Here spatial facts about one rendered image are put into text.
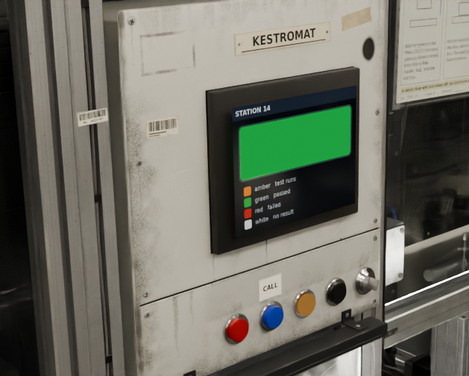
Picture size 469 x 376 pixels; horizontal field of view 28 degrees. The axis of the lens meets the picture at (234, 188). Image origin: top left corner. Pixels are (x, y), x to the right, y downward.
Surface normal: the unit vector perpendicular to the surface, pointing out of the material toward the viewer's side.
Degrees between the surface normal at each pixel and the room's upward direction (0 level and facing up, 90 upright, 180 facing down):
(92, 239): 90
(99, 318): 90
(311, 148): 90
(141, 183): 90
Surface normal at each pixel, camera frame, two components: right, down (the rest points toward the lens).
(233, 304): 0.64, 0.19
